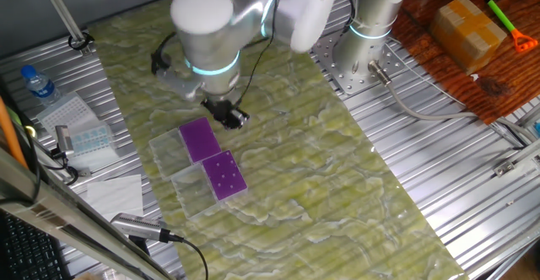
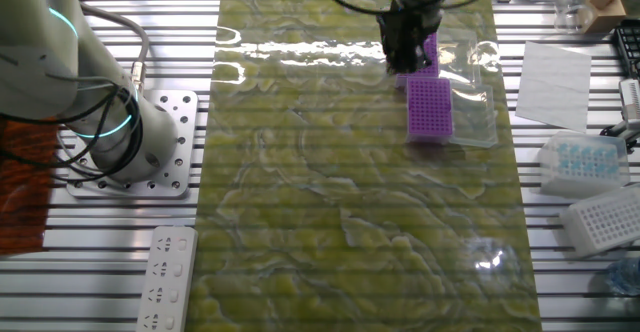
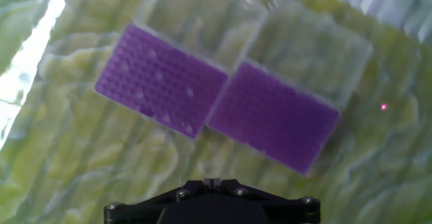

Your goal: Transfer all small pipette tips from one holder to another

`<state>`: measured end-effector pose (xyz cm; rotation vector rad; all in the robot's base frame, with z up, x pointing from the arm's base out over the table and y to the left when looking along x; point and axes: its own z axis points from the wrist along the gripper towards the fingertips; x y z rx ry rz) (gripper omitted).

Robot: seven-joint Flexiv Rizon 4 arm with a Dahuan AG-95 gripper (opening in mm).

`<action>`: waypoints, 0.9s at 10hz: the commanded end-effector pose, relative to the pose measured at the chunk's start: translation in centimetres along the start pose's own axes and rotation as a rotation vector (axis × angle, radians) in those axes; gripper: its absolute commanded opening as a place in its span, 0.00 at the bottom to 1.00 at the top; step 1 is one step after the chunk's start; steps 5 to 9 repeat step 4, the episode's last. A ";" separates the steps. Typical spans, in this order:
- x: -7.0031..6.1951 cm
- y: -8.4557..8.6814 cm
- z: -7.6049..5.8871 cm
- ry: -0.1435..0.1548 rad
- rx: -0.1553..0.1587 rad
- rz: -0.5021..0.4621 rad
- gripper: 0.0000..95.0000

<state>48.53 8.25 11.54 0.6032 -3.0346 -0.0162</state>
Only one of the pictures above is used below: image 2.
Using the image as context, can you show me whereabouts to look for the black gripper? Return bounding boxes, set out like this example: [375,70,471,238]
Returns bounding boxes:
[375,4,445,76]

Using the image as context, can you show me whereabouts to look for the purple pipette tip box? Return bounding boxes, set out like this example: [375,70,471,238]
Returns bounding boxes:
[404,75,500,149]
[393,26,485,92]

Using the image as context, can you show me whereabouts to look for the clear box blue tips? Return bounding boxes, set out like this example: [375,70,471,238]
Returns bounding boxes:
[537,130,631,199]

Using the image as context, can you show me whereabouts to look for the white pipette tip rack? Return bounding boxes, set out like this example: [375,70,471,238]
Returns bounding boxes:
[558,184,640,258]

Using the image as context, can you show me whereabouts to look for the white paper sheet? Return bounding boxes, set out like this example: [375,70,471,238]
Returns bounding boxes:
[514,40,593,133]

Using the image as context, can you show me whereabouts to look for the green marble pattern mat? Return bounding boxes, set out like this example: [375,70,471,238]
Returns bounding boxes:
[184,0,544,332]

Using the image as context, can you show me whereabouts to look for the clear plastic cup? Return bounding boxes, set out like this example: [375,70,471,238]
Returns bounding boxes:
[552,0,594,36]

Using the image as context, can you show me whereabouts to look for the small brown cardboard box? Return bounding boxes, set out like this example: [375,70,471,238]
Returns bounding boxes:
[582,0,628,35]

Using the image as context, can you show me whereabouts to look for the black keyboard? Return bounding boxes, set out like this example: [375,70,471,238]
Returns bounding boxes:
[612,19,640,81]

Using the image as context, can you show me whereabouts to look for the water bottle blue cap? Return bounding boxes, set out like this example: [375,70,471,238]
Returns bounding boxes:
[604,256,640,297]

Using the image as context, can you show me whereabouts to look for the white power strip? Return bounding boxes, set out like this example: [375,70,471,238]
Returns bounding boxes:
[135,225,199,332]

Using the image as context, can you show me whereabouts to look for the red brown wooden board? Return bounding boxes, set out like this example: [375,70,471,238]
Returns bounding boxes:
[0,116,60,256]

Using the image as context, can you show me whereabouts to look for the silver depth camera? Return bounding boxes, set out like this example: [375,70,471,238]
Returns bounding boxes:
[599,77,640,148]

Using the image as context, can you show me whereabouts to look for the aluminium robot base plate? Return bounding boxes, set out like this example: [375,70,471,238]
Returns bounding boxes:
[66,89,200,199]

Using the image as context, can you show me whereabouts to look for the thick grey robot cable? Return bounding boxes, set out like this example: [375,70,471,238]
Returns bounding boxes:
[77,2,151,93]

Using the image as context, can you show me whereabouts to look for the black cable bundle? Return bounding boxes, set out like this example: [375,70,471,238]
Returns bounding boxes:
[0,79,146,183]

